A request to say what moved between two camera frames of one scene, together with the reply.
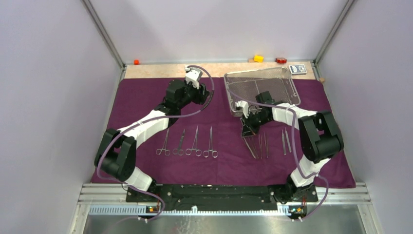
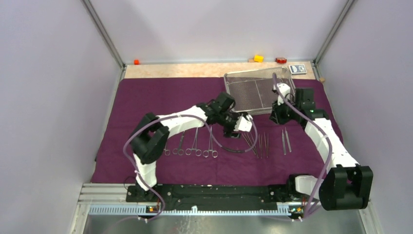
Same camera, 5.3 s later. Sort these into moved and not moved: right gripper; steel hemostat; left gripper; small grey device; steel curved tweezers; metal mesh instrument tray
Moved: right gripper; left gripper
Not moved: steel curved tweezers; small grey device; metal mesh instrument tray; steel hemostat
